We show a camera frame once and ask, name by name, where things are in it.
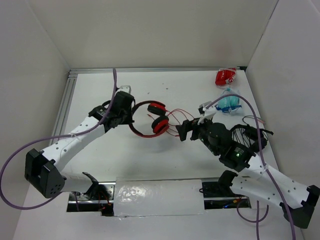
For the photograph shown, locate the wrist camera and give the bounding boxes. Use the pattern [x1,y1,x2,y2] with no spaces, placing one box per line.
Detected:
[117,85,132,94]
[197,101,217,125]

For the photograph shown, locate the white taped front panel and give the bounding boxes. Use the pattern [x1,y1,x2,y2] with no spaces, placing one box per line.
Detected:
[113,179,205,217]

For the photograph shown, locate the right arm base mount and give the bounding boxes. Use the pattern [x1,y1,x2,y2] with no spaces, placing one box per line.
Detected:
[199,170,251,210]

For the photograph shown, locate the teal headphones in bag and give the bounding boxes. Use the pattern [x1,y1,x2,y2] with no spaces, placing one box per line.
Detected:
[215,95,242,114]

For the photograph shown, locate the aluminium table frame rail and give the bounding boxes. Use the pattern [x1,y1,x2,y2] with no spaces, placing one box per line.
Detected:
[48,66,247,141]

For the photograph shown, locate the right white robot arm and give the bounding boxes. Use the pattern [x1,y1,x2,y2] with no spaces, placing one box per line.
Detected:
[175,119,320,229]

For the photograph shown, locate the wrapped red headphones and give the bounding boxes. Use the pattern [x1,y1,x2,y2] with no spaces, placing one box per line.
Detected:
[215,67,237,86]

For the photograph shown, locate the black wrapped headphones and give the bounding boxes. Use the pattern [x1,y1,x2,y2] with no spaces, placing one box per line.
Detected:
[230,115,274,153]

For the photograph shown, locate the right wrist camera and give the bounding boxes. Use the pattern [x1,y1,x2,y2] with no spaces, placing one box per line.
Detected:
[197,101,217,125]

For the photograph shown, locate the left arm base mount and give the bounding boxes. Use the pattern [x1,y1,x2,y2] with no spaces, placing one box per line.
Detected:
[66,173,116,217]

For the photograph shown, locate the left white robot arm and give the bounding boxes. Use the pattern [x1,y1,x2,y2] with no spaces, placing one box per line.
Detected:
[24,86,135,199]

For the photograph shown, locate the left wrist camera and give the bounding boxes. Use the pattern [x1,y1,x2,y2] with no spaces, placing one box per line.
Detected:
[117,85,132,94]

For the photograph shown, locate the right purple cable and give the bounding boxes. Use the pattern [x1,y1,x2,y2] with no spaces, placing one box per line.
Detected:
[203,96,297,240]

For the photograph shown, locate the red black headphones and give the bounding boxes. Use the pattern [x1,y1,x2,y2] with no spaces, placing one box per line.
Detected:
[128,99,170,138]

